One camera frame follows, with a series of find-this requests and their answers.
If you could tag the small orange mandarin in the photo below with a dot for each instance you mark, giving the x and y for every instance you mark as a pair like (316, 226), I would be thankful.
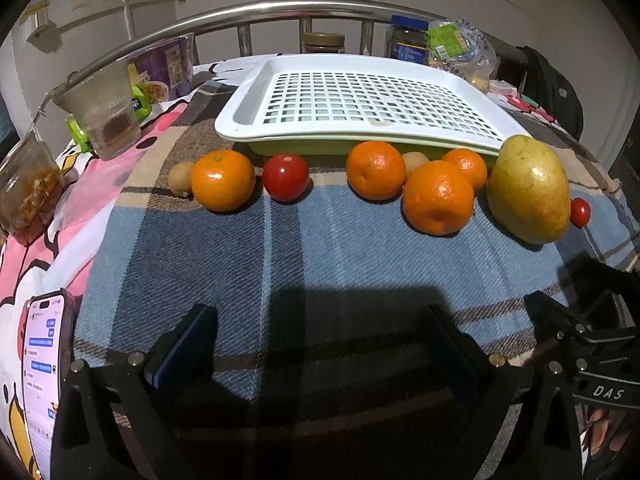
(471, 164)

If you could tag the blue lid dark jar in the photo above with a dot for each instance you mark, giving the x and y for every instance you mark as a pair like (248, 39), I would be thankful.
(406, 39)

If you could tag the plastic bag green label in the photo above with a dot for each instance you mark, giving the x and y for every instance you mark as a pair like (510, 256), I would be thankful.
(459, 48)

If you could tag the person's right hand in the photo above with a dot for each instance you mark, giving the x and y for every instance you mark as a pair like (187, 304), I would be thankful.
(607, 430)

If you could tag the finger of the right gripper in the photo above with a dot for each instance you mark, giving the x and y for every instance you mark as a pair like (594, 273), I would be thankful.
(555, 325)

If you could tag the clear plastic cup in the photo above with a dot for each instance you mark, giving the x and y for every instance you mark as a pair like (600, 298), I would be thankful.
(106, 85)

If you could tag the large yellow-green pear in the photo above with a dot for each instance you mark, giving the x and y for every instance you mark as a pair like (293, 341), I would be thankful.
(528, 191)

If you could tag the smartphone with lit screen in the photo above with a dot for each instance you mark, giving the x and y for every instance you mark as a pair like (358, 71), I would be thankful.
(46, 332)

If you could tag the brown lid jar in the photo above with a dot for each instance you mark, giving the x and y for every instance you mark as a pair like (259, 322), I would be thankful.
(323, 42)

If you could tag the green plastic container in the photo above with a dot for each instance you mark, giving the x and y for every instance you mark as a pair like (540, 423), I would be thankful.
(108, 131)

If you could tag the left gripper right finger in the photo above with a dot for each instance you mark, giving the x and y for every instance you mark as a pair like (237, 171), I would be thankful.
(454, 356)

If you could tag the brown kiwi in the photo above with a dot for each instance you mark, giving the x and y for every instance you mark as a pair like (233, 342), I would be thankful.
(413, 161)
(179, 179)

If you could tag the glass jar with pickles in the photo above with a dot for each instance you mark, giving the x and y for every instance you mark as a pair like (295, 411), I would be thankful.
(31, 185)

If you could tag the blue plaid blanket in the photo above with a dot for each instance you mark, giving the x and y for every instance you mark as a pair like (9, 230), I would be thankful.
(323, 365)

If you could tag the pink cartoon bedsheet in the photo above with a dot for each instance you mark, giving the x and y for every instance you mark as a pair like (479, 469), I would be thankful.
(62, 256)

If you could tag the large red tomato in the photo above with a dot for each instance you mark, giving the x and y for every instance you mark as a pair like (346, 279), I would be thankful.
(285, 177)

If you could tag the black bag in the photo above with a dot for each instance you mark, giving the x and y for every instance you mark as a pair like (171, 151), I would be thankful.
(553, 92)

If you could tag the metal bed rail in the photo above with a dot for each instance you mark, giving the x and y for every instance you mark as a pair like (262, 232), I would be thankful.
(241, 17)

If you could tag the small red cherry tomato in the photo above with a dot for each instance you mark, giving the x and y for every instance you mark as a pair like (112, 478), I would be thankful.
(580, 212)

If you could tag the large orange mandarin front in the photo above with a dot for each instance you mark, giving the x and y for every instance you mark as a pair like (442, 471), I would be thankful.
(438, 199)

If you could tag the purple snack package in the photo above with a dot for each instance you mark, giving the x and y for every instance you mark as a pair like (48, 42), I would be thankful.
(163, 71)

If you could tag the white perforated plastic tray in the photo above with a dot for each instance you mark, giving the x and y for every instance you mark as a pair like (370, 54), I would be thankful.
(318, 101)

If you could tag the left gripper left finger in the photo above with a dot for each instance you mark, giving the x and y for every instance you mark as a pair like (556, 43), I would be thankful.
(180, 364)

